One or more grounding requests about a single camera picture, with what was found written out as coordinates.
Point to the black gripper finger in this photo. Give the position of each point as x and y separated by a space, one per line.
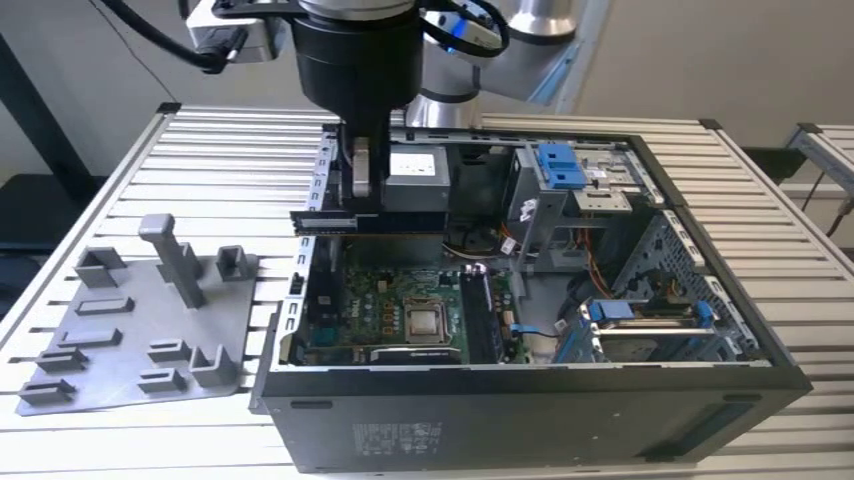
380 165

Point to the black green RAM stick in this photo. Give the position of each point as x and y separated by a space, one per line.
321 222

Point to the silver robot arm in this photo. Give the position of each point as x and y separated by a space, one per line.
541 20

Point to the grey power supply unit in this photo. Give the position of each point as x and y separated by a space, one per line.
421 195

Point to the white label tag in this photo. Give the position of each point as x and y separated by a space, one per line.
528 210
510 245

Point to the grey metal drive cage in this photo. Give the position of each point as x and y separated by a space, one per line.
544 215

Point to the blue drive latch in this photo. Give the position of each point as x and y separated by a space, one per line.
557 165

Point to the green motherboard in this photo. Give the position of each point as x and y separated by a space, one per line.
374 300

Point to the silver CPU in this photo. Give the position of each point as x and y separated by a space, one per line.
428 322

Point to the black graphics card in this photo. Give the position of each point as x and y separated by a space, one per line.
414 354

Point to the blue disk carrier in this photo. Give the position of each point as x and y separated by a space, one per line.
615 310

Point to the grey parts rack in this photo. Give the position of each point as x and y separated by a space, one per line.
134 310

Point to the grey hard disk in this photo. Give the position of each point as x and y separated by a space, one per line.
635 347

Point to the black PC case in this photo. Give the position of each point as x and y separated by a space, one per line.
535 425

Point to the aluminium slat side table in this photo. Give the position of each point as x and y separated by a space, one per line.
828 145

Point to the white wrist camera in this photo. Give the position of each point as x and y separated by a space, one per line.
257 42

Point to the black stand frame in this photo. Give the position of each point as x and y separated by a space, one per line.
37 125

